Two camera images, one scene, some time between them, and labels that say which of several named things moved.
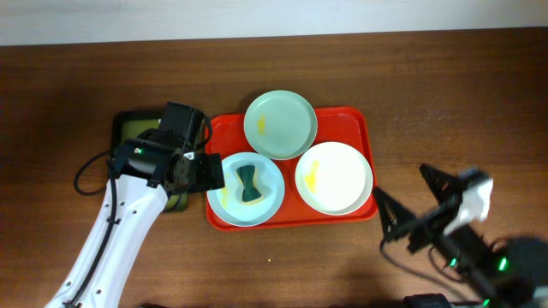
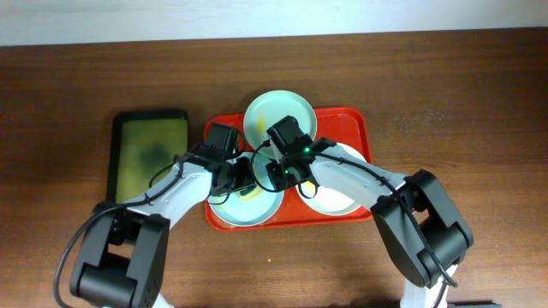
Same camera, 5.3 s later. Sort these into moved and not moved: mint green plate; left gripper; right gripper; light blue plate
Moved: right gripper; left gripper
Not moved: light blue plate; mint green plate
